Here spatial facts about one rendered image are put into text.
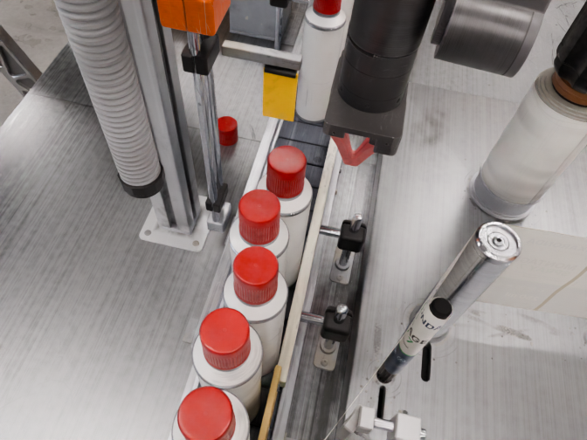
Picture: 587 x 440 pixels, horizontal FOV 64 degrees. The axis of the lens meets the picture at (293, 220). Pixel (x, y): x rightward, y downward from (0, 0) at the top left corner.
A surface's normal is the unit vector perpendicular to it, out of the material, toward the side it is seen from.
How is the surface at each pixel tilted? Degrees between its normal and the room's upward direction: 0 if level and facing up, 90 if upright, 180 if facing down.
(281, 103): 90
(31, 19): 0
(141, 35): 90
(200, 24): 90
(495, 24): 53
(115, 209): 0
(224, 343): 2
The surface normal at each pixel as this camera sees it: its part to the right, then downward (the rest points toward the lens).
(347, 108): 0.07, -0.55
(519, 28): -0.20, 0.30
